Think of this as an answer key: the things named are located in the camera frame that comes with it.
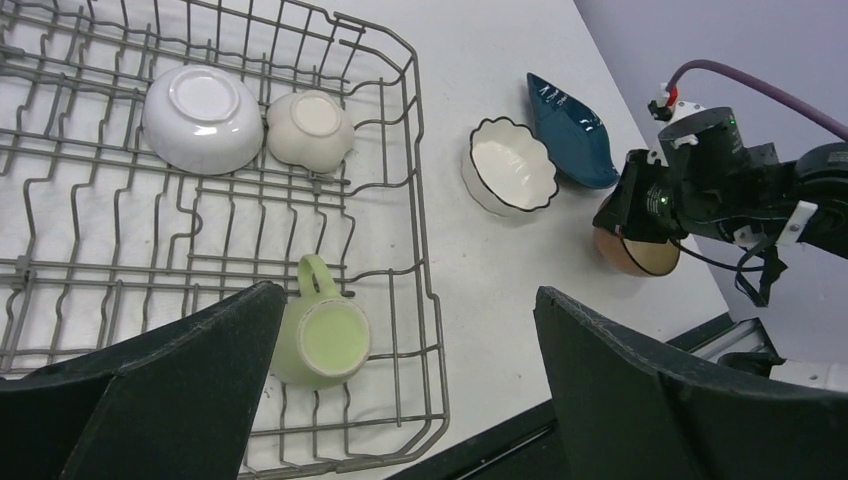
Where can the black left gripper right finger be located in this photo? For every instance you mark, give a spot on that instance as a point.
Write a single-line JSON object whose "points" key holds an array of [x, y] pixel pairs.
{"points": [[631, 407]]}

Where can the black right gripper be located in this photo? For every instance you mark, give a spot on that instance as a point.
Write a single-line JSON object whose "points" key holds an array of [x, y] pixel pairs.
{"points": [[700, 180]]}

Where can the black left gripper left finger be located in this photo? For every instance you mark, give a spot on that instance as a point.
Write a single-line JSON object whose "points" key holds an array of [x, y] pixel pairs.
{"points": [[177, 402]]}

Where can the tan brown bowl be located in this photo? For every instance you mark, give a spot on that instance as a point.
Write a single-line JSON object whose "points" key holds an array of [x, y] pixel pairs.
{"points": [[638, 259]]}

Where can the green mug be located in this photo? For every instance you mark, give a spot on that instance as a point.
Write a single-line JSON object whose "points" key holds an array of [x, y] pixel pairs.
{"points": [[324, 339]]}

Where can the plain white bowl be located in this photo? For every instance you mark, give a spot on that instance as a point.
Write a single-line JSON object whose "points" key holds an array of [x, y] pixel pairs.
{"points": [[202, 120]]}

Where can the small white lobed bowl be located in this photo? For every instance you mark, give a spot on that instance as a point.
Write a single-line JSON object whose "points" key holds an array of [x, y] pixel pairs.
{"points": [[309, 129]]}

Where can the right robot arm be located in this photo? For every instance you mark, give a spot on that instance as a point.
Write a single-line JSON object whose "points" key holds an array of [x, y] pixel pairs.
{"points": [[819, 190]]}

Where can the blue leaf-shaped dish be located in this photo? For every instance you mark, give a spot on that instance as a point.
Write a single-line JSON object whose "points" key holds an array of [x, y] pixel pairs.
{"points": [[575, 136]]}

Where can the white scalloped bowl black rim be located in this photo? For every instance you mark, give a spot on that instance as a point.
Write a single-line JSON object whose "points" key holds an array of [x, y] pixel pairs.
{"points": [[507, 170]]}

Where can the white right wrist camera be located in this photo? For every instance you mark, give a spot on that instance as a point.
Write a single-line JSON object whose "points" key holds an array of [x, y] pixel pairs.
{"points": [[666, 109]]}

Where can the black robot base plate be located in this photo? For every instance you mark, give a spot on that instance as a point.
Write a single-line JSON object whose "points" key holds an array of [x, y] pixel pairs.
{"points": [[529, 446]]}

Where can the grey wire dish rack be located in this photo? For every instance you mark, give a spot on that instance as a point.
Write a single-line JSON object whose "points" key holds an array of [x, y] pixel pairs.
{"points": [[102, 240]]}

